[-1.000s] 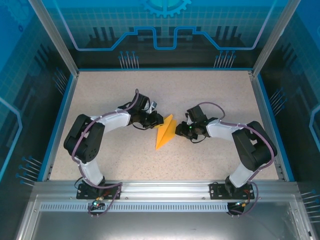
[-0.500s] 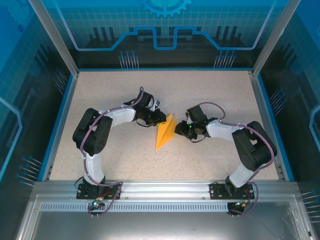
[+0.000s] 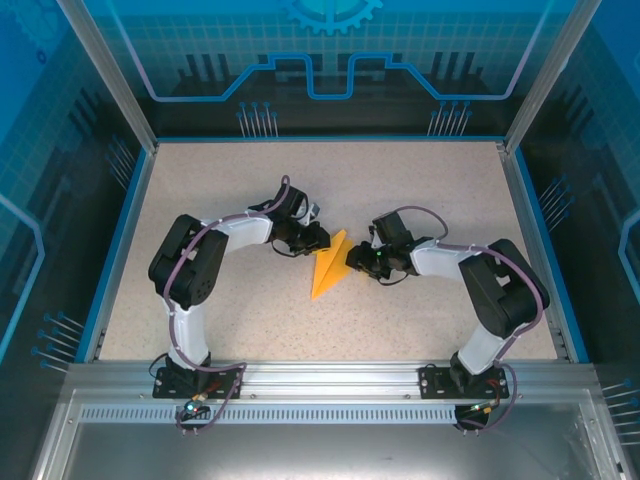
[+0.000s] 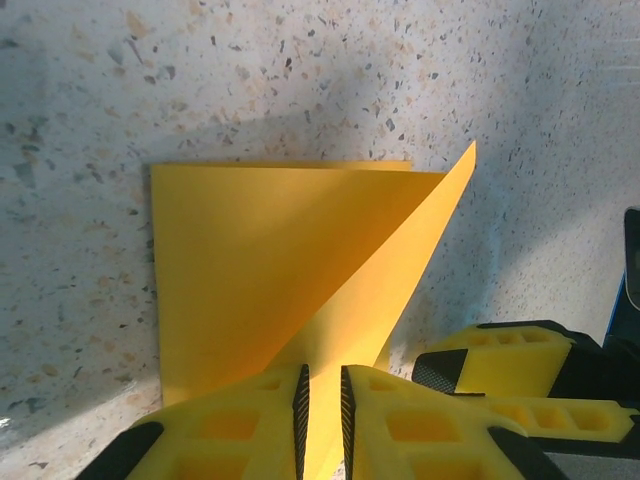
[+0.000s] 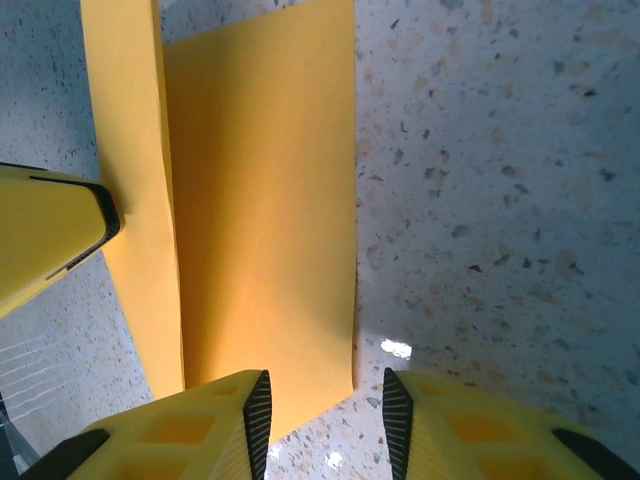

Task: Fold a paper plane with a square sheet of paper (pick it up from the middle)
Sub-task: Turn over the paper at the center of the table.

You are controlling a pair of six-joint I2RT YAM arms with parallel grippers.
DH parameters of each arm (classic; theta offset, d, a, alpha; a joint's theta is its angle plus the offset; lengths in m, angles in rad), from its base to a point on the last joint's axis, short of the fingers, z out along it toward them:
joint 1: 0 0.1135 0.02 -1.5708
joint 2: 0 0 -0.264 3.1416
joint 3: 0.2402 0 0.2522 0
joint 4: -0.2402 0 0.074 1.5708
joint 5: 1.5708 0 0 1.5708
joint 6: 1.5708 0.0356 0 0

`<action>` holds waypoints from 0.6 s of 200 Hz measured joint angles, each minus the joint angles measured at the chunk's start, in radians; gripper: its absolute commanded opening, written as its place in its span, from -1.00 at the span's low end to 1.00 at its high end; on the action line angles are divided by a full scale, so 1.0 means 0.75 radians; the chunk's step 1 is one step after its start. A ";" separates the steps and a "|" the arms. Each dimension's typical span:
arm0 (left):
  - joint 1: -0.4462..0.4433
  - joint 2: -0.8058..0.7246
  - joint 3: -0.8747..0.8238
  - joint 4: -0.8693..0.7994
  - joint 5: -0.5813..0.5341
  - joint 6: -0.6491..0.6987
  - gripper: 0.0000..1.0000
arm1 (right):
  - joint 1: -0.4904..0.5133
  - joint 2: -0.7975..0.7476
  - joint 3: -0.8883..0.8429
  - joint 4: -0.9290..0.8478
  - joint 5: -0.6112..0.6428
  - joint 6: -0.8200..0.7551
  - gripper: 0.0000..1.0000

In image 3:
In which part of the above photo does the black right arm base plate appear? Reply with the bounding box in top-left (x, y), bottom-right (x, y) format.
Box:
top-left (418, 364), bottom-right (511, 400)

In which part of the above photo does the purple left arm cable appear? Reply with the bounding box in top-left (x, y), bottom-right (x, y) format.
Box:
top-left (162, 174), bottom-right (249, 435)

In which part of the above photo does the slotted grey cable duct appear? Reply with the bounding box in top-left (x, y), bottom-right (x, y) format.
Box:
top-left (79, 405), bottom-right (459, 426)

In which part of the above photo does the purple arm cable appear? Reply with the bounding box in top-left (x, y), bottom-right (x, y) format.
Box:
top-left (397, 204), bottom-right (546, 435)
top-left (162, 174), bottom-right (249, 435)

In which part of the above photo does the yellow paper sheet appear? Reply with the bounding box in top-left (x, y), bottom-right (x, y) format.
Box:
top-left (309, 228), bottom-right (355, 303)

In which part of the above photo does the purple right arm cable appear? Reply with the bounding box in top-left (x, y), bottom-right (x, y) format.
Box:
top-left (397, 204), bottom-right (546, 435)

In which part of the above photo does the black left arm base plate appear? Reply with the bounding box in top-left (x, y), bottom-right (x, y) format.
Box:
top-left (152, 366), bottom-right (245, 400)

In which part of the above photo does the left cable connector with light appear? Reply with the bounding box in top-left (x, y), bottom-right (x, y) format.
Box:
top-left (182, 394), bottom-right (209, 419)

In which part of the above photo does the aluminium frame post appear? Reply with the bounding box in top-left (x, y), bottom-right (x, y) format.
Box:
top-left (501, 0), bottom-right (605, 154)
top-left (55, 0), bottom-right (160, 154)

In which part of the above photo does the grey metal sheet panel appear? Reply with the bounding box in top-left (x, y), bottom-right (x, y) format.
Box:
top-left (29, 389), bottom-right (631, 480)

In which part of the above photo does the blue edged table side rail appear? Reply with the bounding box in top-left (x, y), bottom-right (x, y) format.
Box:
top-left (79, 142), bottom-right (161, 364)
top-left (499, 141), bottom-right (591, 364)

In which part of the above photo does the aluminium mounting rail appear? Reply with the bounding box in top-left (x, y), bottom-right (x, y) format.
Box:
top-left (67, 358), bottom-right (599, 402)

